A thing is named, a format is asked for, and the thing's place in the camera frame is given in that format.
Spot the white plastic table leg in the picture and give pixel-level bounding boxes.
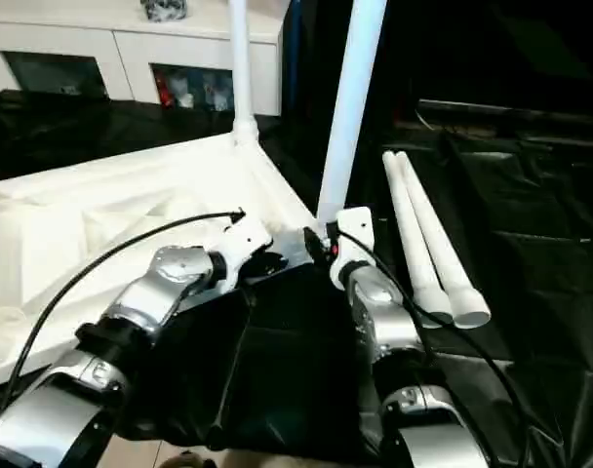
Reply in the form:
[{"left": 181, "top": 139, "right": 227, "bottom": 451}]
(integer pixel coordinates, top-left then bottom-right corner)
[
  {"left": 380, "top": 149, "right": 457, "bottom": 330},
  {"left": 392, "top": 149, "right": 493, "bottom": 332},
  {"left": 226, "top": 0, "right": 262, "bottom": 148},
  {"left": 314, "top": 0, "right": 391, "bottom": 236}
]

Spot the white plastic table top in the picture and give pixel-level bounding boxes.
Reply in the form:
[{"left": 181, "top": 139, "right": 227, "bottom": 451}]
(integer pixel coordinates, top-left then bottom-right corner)
[{"left": 0, "top": 130, "right": 318, "bottom": 387}]

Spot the black glossy mat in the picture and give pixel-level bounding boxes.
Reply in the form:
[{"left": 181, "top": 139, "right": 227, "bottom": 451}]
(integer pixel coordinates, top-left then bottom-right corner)
[{"left": 0, "top": 87, "right": 593, "bottom": 468}]

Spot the long black bar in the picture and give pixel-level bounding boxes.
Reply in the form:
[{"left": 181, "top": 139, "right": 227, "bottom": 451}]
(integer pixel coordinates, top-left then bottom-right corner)
[{"left": 416, "top": 97, "right": 593, "bottom": 132}]

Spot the large dark screen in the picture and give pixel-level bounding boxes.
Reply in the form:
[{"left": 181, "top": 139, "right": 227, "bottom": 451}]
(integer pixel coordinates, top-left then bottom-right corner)
[{"left": 281, "top": 0, "right": 593, "bottom": 114}]

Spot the white glass-door cabinet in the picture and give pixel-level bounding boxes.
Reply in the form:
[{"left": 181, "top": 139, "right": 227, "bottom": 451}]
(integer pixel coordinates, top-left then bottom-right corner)
[{"left": 0, "top": 0, "right": 284, "bottom": 117}]

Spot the dark bag of parts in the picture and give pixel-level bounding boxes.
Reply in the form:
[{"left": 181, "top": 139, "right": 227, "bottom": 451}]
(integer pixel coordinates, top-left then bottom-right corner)
[{"left": 139, "top": 0, "right": 189, "bottom": 24}]

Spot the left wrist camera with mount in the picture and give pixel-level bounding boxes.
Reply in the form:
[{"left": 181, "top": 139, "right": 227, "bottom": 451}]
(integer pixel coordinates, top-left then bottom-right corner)
[{"left": 212, "top": 217, "right": 274, "bottom": 288}]

